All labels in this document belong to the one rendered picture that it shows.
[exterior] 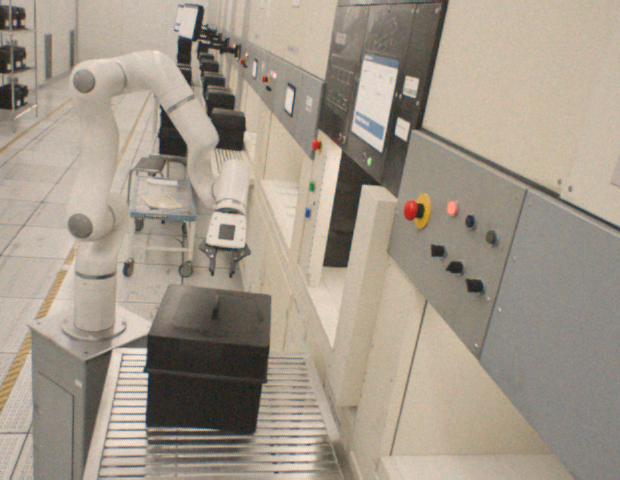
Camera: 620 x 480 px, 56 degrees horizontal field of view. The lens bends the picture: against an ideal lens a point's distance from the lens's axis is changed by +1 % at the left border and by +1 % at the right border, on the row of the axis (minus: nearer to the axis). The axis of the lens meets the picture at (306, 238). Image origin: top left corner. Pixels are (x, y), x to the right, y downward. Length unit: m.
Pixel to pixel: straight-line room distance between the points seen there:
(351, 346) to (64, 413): 0.97
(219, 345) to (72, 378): 0.62
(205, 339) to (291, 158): 2.23
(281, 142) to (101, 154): 1.90
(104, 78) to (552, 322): 1.22
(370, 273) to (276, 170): 2.24
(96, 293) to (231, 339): 0.57
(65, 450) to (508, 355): 1.51
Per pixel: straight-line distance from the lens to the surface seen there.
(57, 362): 1.91
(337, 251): 2.24
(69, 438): 2.01
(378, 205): 1.25
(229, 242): 1.53
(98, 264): 1.79
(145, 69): 1.61
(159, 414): 1.51
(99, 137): 1.68
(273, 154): 3.46
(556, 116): 0.85
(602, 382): 0.72
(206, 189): 1.67
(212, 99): 5.53
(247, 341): 1.39
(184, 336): 1.39
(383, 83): 1.46
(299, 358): 1.84
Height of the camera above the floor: 1.72
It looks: 20 degrees down
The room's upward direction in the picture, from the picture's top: 9 degrees clockwise
